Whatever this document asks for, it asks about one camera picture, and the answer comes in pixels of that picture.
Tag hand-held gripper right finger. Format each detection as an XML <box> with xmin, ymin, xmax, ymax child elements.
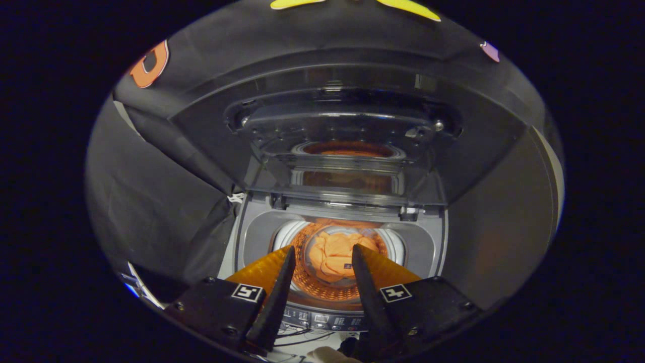
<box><xmin>351</xmin><ymin>244</ymin><xmax>482</xmax><ymax>353</ymax></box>

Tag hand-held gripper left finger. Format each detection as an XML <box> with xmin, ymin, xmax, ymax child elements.
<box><xmin>166</xmin><ymin>246</ymin><xmax>297</xmax><ymax>356</ymax></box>

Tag orange polo shirt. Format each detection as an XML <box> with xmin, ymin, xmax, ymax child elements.
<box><xmin>307</xmin><ymin>231</ymin><xmax>378</xmax><ymax>283</ymax></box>

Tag dark washing machine lid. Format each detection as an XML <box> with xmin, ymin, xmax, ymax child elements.
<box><xmin>169</xmin><ymin>48</ymin><xmax>547</xmax><ymax>208</ymax></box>

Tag beige cabinet with dark top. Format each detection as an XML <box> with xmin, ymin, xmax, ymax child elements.
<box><xmin>443</xmin><ymin>126</ymin><xmax>565</xmax><ymax>311</ymax></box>

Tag black backdrop cloth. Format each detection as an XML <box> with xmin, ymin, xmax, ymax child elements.
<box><xmin>86</xmin><ymin>0</ymin><xmax>550</xmax><ymax>303</ymax></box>

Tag thin black floor cables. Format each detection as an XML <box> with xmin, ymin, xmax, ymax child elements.
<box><xmin>275</xmin><ymin>325</ymin><xmax>343</xmax><ymax>349</ymax></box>

